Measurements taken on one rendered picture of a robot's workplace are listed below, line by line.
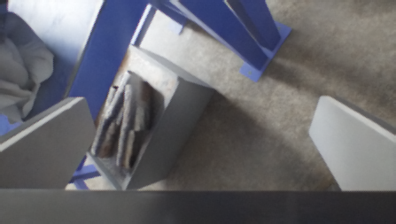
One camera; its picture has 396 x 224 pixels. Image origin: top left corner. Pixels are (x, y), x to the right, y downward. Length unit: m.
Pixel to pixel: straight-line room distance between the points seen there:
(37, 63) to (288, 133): 0.75
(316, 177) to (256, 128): 0.26
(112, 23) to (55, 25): 0.11
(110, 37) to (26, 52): 0.14
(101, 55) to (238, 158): 0.69
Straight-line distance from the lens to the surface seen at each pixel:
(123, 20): 0.33
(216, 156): 0.93
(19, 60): 0.39
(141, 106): 0.76
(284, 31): 0.89
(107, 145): 0.94
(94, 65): 0.34
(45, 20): 0.44
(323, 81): 0.84
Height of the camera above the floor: 0.83
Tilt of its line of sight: 60 degrees down
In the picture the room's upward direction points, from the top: 86 degrees counter-clockwise
